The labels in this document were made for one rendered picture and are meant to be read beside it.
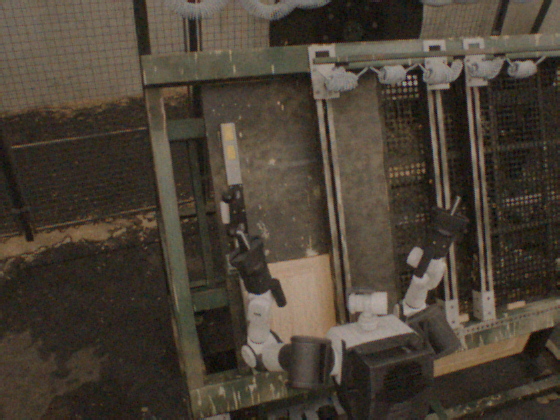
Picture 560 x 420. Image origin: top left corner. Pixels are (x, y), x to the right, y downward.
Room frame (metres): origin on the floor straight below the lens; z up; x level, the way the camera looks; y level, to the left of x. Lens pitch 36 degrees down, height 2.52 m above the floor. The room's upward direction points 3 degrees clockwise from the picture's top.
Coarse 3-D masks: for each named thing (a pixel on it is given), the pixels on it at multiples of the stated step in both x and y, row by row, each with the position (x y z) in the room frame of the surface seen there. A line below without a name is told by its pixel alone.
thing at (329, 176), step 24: (312, 48) 1.81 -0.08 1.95; (312, 72) 1.77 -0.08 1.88; (336, 72) 1.68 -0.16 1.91; (312, 96) 1.79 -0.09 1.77; (336, 96) 1.75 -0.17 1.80; (312, 120) 1.77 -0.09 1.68; (336, 168) 1.64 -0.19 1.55; (336, 192) 1.60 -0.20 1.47; (336, 216) 1.57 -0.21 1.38; (336, 240) 1.51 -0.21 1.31; (336, 264) 1.45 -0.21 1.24; (336, 288) 1.41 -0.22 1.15; (336, 312) 1.39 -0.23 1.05
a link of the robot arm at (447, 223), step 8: (432, 208) 1.34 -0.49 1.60; (440, 208) 1.36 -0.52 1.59; (440, 216) 1.32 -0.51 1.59; (448, 216) 1.31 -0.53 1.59; (456, 216) 1.34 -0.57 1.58; (464, 216) 1.34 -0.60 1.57; (432, 224) 1.33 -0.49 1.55; (440, 224) 1.31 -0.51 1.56; (448, 224) 1.31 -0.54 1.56; (456, 224) 1.30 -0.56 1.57; (464, 224) 1.30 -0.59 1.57; (432, 232) 1.32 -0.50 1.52; (440, 232) 1.30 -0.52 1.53; (448, 232) 1.30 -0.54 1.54; (456, 232) 1.30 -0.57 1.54; (432, 240) 1.29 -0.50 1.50; (440, 240) 1.28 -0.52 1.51; (448, 240) 1.29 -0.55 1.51; (440, 248) 1.28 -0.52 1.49; (448, 248) 1.29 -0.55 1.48
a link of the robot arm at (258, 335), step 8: (248, 328) 1.12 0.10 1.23; (256, 328) 1.10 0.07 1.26; (264, 328) 1.10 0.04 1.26; (248, 336) 1.12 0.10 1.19; (256, 336) 1.10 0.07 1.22; (264, 336) 1.10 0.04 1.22; (272, 336) 1.14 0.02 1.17; (248, 344) 1.11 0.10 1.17; (256, 344) 1.10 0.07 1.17; (264, 344) 1.10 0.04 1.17; (256, 352) 1.07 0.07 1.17
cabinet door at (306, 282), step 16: (320, 256) 1.50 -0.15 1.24; (272, 272) 1.42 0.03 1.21; (288, 272) 1.43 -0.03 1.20; (304, 272) 1.45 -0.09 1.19; (320, 272) 1.47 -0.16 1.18; (288, 288) 1.40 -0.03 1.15; (304, 288) 1.42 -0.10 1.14; (320, 288) 1.43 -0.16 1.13; (272, 304) 1.36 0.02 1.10; (288, 304) 1.37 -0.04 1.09; (304, 304) 1.39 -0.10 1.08; (320, 304) 1.40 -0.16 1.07; (272, 320) 1.32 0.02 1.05; (288, 320) 1.34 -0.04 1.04; (304, 320) 1.35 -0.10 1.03; (320, 320) 1.37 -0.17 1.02; (288, 336) 1.30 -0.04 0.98; (320, 336) 1.33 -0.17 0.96
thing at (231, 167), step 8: (232, 128) 1.64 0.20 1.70; (224, 144) 1.60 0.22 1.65; (232, 144) 1.61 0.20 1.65; (224, 152) 1.59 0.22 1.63; (224, 160) 1.59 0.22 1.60; (232, 160) 1.58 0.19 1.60; (224, 168) 1.59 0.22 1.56; (232, 168) 1.57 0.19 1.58; (232, 176) 1.55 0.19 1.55; (232, 216) 1.48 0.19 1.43; (232, 224) 1.48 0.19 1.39; (240, 280) 1.37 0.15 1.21; (248, 304) 1.32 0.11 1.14; (248, 320) 1.29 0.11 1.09
